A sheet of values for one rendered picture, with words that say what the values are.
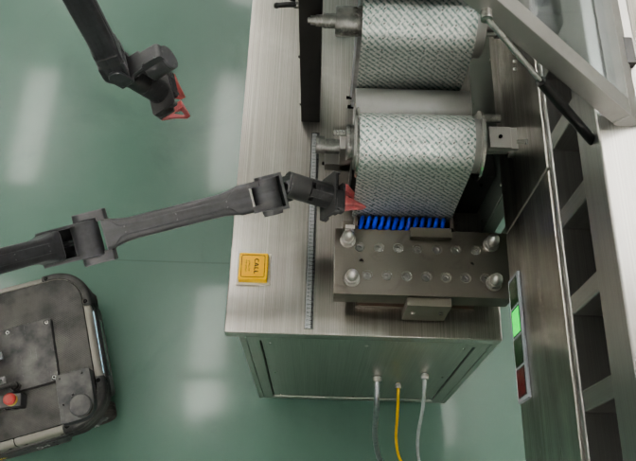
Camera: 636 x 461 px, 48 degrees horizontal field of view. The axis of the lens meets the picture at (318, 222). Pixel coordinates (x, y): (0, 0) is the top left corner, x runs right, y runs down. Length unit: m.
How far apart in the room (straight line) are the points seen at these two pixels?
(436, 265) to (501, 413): 1.11
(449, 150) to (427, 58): 0.22
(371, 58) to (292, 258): 0.53
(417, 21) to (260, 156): 0.61
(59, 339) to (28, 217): 0.66
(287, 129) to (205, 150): 1.07
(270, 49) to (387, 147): 0.74
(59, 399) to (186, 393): 0.45
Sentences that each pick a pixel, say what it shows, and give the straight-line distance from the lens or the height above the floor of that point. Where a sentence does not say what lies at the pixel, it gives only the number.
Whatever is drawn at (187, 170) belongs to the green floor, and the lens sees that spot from 2.95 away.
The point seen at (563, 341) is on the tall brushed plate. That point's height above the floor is 1.42.
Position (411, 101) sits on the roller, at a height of 1.23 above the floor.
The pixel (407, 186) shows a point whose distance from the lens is 1.57.
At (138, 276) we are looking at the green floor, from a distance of 2.80.
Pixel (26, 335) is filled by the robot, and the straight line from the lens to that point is 2.56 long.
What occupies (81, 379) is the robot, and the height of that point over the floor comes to 0.28.
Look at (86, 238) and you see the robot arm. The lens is 1.53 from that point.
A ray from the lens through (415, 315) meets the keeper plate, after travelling 1.70.
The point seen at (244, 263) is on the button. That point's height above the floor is 0.92.
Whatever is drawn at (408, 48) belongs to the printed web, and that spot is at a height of 1.34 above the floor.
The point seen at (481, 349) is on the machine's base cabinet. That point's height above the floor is 0.81.
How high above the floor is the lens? 2.56
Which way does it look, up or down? 65 degrees down
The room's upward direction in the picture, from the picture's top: 1 degrees clockwise
